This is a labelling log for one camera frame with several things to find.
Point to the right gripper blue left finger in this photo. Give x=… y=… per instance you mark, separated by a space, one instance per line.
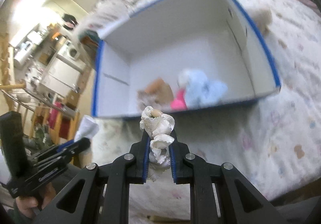
x=145 y=151

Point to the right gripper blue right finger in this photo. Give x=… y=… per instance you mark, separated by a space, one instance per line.
x=174 y=153

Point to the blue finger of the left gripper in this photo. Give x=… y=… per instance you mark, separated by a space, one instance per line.
x=71 y=148

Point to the pink plush toy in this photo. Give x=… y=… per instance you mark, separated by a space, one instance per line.
x=178 y=102

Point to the beige lace scrunchie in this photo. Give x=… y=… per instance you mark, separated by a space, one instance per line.
x=158 y=94

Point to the light blue plush toy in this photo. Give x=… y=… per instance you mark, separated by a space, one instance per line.
x=199 y=90

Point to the person's left hand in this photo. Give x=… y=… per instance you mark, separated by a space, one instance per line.
x=26 y=205

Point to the small cardboard box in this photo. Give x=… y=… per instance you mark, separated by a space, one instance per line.
x=71 y=100

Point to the white kitchen cabinet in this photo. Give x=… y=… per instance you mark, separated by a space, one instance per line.
x=58 y=77

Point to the white washing machine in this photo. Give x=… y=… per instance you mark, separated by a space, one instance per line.
x=68 y=52

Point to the blue white cardboard box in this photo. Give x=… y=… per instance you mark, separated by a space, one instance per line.
x=161 y=38

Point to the cream fluffy plush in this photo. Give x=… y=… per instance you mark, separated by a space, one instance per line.
x=262 y=17

